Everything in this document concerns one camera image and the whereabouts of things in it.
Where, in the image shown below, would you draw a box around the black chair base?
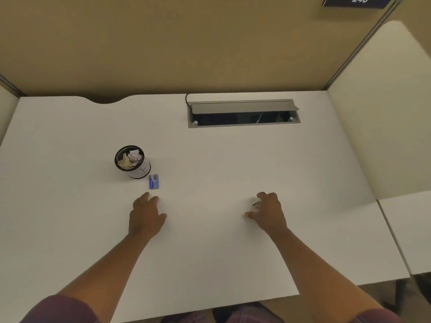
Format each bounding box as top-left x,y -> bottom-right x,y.
382,274 -> 431,316

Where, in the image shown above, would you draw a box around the dark blue sign plate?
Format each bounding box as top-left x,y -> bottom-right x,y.
322,0 -> 395,9

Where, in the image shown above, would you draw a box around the grey partition frame strip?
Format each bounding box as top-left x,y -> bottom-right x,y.
322,0 -> 407,91
0,74 -> 26,98

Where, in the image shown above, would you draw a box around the beige back partition panel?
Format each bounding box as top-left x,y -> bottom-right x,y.
0,0 -> 393,105

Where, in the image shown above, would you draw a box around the maroon left shirt sleeve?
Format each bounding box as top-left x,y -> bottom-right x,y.
20,294 -> 102,323

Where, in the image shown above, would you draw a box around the grey desk cable tray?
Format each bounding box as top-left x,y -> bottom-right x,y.
187,99 -> 301,128

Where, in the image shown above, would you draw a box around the small black-rimmed white waste cup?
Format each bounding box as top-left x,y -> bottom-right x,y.
114,145 -> 151,180

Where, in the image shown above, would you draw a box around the maroon shirt sleeve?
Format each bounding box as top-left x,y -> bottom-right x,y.
20,294 -> 102,323
351,307 -> 405,323

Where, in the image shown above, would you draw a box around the person's right forearm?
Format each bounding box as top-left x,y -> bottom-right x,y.
269,227 -> 386,323

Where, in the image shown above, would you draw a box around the white side partition panel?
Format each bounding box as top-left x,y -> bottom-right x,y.
0,85 -> 19,146
328,20 -> 431,201

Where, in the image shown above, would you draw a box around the plaid trousers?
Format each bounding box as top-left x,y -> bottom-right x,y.
161,301 -> 287,323

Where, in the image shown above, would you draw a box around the person's left forearm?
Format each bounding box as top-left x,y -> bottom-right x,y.
55,232 -> 152,323

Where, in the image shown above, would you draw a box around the maroon right shirt sleeve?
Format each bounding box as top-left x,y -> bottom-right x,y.
351,307 -> 405,323

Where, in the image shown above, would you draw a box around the person's right hand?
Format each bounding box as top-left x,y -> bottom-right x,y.
245,192 -> 289,234

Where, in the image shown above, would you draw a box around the person's left hand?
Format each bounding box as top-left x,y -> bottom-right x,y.
129,192 -> 168,241

